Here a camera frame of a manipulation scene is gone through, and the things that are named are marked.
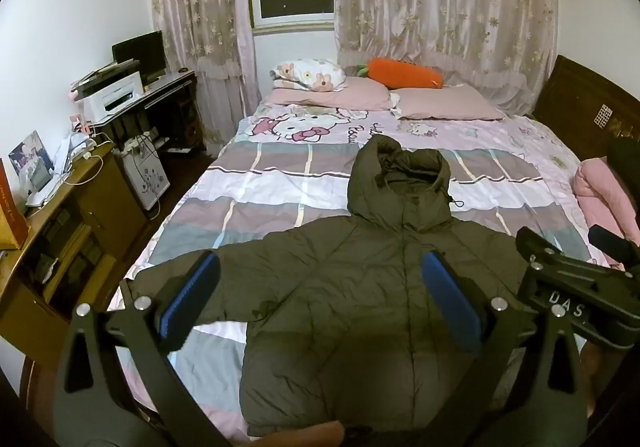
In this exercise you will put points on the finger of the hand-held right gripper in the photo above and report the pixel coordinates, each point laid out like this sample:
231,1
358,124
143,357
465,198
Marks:
545,242
612,242

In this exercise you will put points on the dark cloth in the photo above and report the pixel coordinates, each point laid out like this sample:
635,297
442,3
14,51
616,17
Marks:
625,172

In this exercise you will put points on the beige floral lace curtain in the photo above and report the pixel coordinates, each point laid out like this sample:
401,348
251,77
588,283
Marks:
440,2
200,27

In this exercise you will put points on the white computer tower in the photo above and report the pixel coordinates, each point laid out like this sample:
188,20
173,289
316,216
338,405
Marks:
150,182

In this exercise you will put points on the dark computer desk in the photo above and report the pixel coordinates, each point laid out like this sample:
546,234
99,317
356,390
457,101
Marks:
170,97

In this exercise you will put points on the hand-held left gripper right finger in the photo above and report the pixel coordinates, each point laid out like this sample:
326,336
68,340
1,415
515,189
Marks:
450,299

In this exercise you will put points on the light wooden cabinet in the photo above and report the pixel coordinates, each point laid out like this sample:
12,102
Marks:
100,207

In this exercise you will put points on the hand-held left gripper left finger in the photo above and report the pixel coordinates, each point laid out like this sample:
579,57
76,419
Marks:
192,294

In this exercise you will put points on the black computer monitor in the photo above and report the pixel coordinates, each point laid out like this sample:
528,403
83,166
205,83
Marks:
142,52

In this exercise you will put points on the white printer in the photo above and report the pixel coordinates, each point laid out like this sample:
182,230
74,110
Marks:
115,94

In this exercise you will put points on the pile of white papers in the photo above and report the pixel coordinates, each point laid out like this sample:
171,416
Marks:
70,152

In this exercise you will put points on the framed photo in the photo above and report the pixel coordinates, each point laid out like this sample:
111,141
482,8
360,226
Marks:
30,157

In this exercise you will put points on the folded pink blanket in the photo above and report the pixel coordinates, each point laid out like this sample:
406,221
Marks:
595,192

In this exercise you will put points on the dark wooden bed headboard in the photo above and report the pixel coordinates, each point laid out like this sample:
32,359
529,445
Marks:
575,97

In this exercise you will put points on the orange carrot plush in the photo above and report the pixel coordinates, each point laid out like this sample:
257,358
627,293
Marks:
405,72

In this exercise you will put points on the pink pillow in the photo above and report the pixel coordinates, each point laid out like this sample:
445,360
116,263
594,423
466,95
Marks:
450,104
340,94

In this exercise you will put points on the white floral pillow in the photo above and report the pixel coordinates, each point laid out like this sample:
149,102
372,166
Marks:
310,72

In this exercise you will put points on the olive green hooded puffer jacket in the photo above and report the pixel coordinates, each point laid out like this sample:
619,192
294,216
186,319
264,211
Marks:
350,302

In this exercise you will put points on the orange box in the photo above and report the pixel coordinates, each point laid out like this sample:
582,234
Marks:
10,212

